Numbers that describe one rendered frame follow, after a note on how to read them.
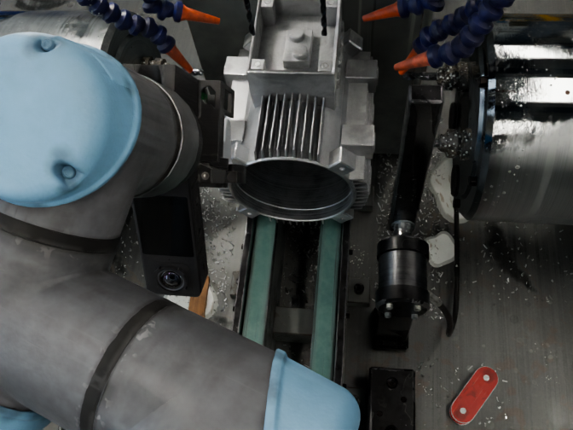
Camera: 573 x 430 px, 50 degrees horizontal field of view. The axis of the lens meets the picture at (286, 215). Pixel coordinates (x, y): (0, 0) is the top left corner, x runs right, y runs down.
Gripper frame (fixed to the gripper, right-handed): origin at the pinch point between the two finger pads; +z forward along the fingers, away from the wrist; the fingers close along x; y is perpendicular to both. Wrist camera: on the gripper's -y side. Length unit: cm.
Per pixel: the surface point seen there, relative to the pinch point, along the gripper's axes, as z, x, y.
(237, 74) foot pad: 18.0, 1.8, 13.2
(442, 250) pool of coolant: 36.2, -27.3, -9.6
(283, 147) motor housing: 10.2, -5.4, 3.7
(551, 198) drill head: 10.8, -35.1, -0.9
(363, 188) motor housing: 14.9, -14.7, -0.6
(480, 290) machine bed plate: 33.3, -32.6, -15.0
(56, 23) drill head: 10.7, 22.3, 17.5
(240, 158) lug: 10.2, -0.4, 2.3
